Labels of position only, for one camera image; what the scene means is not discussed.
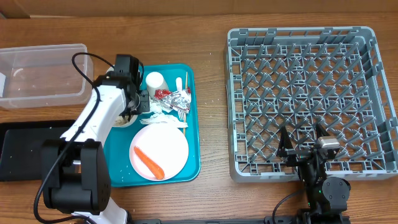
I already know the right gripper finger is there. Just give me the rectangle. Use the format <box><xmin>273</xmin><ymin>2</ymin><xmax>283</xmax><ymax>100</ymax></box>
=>
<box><xmin>276</xmin><ymin>126</ymin><xmax>294</xmax><ymax>157</ymax></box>
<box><xmin>315</xmin><ymin>123</ymin><xmax>330</xmax><ymax>139</ymax></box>

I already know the white bowl with peanuts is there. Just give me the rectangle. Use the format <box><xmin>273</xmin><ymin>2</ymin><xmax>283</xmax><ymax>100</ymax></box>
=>
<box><xmin>113</xmin><ymin>115</ymin><xmax>137</xmax><ymax>128</ymax></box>

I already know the orange carrot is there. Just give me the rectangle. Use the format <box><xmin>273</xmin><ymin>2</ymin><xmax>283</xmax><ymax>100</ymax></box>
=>
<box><xmin>134</xmin><ymin>146</ymin><xmax>165</xmax><ymax>180</ymax></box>

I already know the grey bowl with rice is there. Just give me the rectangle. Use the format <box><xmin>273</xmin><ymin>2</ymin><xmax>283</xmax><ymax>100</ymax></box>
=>
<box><xmin>105</xmin><ymin>67</ymin><xmax>115</xmax><ymax>77</ymax></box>

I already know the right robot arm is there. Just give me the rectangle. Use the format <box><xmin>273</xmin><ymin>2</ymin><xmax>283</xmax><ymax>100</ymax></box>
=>
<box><xmin>272</xmin><ymin>124</ymin><xmax>351</xmax><ymax>224</ymax></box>

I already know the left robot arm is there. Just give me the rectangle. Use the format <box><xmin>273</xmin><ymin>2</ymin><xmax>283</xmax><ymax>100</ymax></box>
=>
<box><xmin>33</xmin><ymin>54</ymin><xmax>150</xmax><ymax>223</ymax></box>

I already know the grey dishwasher rack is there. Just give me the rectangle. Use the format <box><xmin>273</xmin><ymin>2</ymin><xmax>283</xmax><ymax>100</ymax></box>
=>
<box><xmin>226</xmin><ymin>26</ymin><xmax>397</xmax><ymax>182</ymax></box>

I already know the red sauce packet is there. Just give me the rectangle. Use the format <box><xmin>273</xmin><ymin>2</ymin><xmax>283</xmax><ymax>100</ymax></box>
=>
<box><xmin>154</xmin><ymin>89</ymin><xmax>172</xmax><ymax>100</ymax></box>

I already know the crumpled white napkin upper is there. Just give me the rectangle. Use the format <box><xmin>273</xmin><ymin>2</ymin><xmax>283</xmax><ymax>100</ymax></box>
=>
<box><xmin>149</xmin><ymin>98</ymin><xmax>172</xmax><ymax>113</ymax></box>

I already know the crumpled white napkin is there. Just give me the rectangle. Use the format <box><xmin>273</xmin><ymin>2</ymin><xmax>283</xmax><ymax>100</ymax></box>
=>
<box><xmin>149</xmin><ymin>98</ymin><xmax>172</xmax><ymax>113</ymax></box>
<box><xmin>140</xmin><ymin>113</ymin><xmax>188</xmax><ymax>128</ymax></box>

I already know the white paper cup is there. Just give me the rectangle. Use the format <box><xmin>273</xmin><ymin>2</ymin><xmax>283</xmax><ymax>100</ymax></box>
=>
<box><xmin>146</xmin><ymin>72</ymin><xmax>169</xmax><ymax>98</ymax></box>

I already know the crumpled white napkin lower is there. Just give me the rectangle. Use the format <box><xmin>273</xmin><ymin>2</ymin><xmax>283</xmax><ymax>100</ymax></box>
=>
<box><xmin>140</xmin><ymin>113</ymin><xmax>188</xmax><ymax>128</ymax></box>

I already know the crumpled aluminium foil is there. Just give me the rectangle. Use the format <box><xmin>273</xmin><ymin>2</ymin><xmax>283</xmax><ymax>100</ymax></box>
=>
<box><xmin>155</xmin><ymin>88</ymin><xmax>192</xmax><ymax>113</ymax></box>

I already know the white plastic fork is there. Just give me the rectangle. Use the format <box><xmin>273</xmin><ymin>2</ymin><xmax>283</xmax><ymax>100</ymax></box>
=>
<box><xmin>175</xmin><ymin>77</ymin><xmax>186</xmax><ymax>122</ymax></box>

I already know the wooden chopstick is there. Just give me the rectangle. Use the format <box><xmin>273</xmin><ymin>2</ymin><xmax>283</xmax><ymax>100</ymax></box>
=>
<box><xmin>182</xmin><ymin>72</ymin><xmax>188</xmax><ymax>136</ymax></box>

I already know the white round plate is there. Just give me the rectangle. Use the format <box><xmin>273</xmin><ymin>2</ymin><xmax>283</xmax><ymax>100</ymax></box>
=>
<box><xmin>129</xmin><ymin>124</ymin><xmax>189</xmax><ymax>182</ymax></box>

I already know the clear plastic bin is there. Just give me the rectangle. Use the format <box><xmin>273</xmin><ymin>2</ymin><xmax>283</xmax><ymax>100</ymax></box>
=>
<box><xmin>1</xmin><ymin>44</ymin><xmax>91</xmax><ymax>110</ymax></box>

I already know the black plastic bin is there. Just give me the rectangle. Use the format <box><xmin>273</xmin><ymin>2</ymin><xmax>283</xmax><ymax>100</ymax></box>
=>
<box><xmin>0</xmin><ymin>119</ymin><xmax>74</xmax><ymax>182</ymax></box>

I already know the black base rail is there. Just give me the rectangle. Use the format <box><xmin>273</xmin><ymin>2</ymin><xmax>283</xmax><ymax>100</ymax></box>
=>
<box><xmin>127</xmin><ymin>216</ymin><xmax>351</xmax><ymax>224</ymax></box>

